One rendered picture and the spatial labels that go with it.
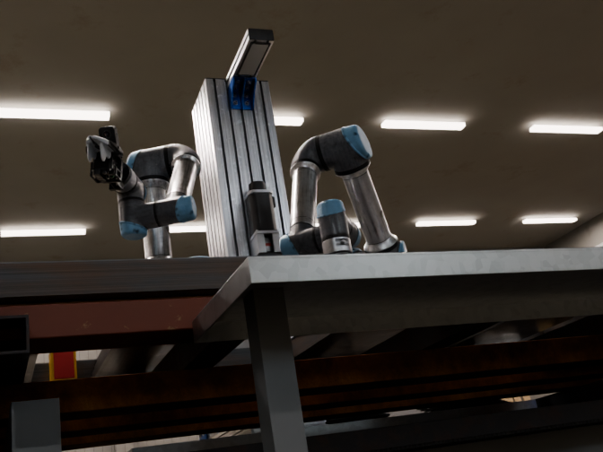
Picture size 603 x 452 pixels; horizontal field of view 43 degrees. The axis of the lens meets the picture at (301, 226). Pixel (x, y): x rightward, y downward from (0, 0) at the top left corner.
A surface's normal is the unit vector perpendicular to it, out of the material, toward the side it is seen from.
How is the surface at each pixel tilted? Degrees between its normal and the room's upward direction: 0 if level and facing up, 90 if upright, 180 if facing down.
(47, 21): 180
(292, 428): 90
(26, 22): 180
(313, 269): 90
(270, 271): 90
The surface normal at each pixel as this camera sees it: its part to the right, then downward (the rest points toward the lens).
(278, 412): 0.36, -0.38
